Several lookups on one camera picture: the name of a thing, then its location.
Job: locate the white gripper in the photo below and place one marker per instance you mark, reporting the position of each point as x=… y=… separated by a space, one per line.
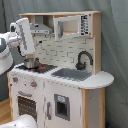
x=23 y=30

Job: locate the small metal pot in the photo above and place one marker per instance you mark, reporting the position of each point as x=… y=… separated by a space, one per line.
x=31 y=63

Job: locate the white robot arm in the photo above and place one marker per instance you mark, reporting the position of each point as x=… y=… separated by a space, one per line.
x=18 y=36

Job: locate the wooden toy kitchen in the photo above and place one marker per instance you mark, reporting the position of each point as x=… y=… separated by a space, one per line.
x=87 y=98

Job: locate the grey range hood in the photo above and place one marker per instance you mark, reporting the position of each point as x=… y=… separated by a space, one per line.
x=38 y=27

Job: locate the black toy stovetop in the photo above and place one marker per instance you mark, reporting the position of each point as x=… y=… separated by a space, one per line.
x=42 y=68

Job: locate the left stove knob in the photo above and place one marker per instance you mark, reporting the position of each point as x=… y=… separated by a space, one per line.
x=15 y=79

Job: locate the stove knob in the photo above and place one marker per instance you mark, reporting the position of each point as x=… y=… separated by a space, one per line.
x=34 y=84
x=15 y=79

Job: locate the right stove knob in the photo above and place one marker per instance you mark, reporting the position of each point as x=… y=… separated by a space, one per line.
x=34 y=84

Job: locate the toy microwave door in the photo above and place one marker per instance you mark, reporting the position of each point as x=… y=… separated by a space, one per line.
x=72 y=26

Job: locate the grey toy sink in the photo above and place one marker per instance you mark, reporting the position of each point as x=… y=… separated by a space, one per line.
x=72 y=74

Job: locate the black toy faucet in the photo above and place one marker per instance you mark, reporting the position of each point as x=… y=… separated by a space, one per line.
x=80 y=65

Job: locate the toy oven door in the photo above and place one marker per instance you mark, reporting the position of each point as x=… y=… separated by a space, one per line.
x=26 y=102

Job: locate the grey ice dispenser panel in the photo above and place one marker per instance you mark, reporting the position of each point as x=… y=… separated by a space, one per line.
x=62 y=107

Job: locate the grey cupboard door handle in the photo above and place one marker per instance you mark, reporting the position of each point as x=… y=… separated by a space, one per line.
x=48 y=111

